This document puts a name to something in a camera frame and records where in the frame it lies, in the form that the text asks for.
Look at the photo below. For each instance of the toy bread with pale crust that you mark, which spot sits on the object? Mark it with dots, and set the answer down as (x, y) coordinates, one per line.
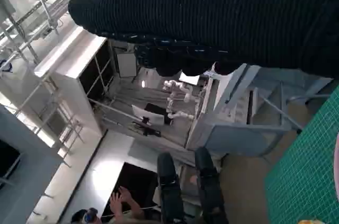
(312, 222)

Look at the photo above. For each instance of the large black panel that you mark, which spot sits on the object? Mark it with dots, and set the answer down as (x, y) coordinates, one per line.
(135, 179)

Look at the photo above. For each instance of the small white box cabinet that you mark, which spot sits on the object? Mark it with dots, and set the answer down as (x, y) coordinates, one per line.
(127, 65)

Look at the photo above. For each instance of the white backed monitor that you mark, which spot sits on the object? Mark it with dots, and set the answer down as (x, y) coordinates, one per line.
(148, 118)

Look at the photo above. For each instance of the white desk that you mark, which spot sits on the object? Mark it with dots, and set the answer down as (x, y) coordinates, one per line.
(225, 94)

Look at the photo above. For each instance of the person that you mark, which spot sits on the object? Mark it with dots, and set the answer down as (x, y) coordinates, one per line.
(137, 210)

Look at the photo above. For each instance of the silver metal pipe rack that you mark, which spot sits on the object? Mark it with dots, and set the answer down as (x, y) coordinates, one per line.
(43, 1)

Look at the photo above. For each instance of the green cutting mat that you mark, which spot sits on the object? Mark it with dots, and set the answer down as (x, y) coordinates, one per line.
(304, 168)

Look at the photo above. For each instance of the small white panel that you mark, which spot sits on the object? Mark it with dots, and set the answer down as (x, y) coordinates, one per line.
(189, 79)

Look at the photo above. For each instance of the pink plastic bowl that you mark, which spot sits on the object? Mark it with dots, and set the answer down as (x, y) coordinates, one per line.
(337, 168)

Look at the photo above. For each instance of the white open shelf cabinet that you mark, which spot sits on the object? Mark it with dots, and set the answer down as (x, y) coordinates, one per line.
(71, 75)

